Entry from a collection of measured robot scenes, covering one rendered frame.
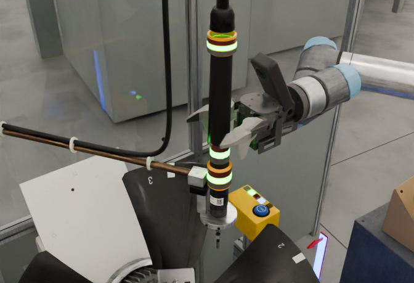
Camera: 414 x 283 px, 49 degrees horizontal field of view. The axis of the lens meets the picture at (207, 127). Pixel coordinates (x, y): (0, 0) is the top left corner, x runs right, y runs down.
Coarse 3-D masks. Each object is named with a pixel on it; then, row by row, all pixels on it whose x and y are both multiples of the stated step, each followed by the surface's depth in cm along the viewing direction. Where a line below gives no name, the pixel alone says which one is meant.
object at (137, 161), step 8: (16, 136) 92; (24, 136) 92; (32, 136) 91; (40, 136) 91; (56, 144) 90; (64, 144) 89; (88, 152) 88; (96, 152) 87; (104, 152) 87; (112, 152) 86; (120, 160) 86; (128, 160) 85; (136, 160) 85; (144, 160) 84; (160, 168) 83; (168, 168) 83; (176, 168) 82; (184, 168) 82
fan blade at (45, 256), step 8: (40, 256) 81; (48, 256) 82; (32, 264) 81; (40, 264) 81; (48, 264) 82; (56, 264) 82; (64, 264) 82; (24, 272) 81; (32, 272) 81; (40, 272) 82; (48, 272) 82; (56, 272) 82; (64, 272) 83; (72, 272) 83; (24, 280) 81; (32, 280) 81; (40, 280) 82; (48, 280) 82; (56, 280) 83; (64, 280) 83; (72, 280) 83; (80, 280) 84; (88, 280) 84
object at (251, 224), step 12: (240, 192) 148; (240, 204) 144; (252, 204) 144; (264, 204) 144; (240, 216) 143; (252, 216) 139; (264, 216) 139; (276, 216) 141; (240, 228) 146; (252, 228) 139; (252, 240) 142
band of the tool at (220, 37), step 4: (208, 32) 66; (212, 32) 67; (232, 32) 67; (236, 32) 66; (208, 36) 65; (212, 36) 65; (216, 36) 68; (220, 36) 68; (224, 36) 68; (228, 36) 68; (232, 36) 65; (236, 36) 65; (216, 40) 64; (220, 40) 64; (224, 40) 64; (228, 40) 64; (212, 44) 65; (232, 44) 65; (220, 56) 66; (224, 56) 66
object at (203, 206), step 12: (192, 168) 82; (204, 168) 82; (192, 180) 81; (204, 180) 81; (192, 192) 82; (204, 192) 81; (204, 204) 83; (228, 204) 87; (204, 216) 84; (228, 216) 84; (216, 228) 83
